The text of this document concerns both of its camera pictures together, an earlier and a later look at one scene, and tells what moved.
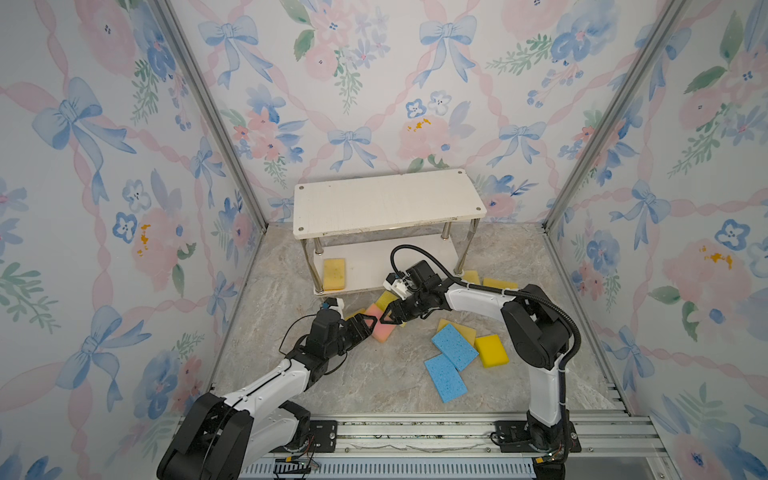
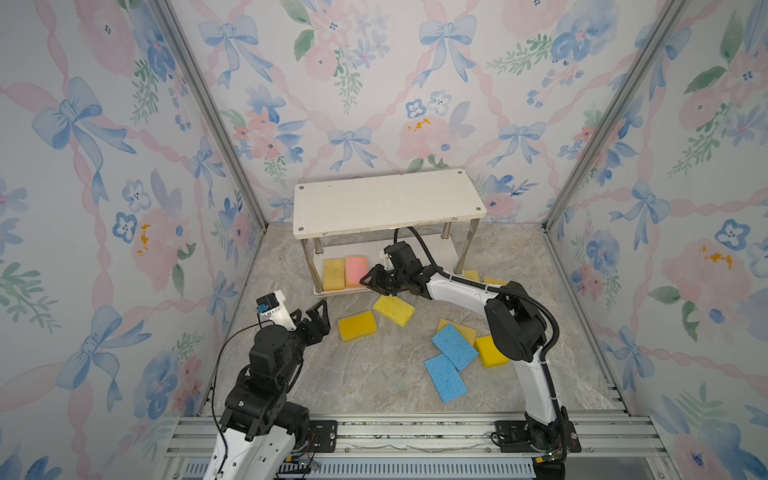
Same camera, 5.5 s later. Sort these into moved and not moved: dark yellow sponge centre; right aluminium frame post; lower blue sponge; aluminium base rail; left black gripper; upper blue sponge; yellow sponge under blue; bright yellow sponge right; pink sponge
Moved: left black gripper; pink sponge
Not moved: aluminium base rail; dark yellow sponge centre; upper blue sponge; bright yellow sponge right; right aluminium frame post; lower blue sponge; yellow sponge under blue
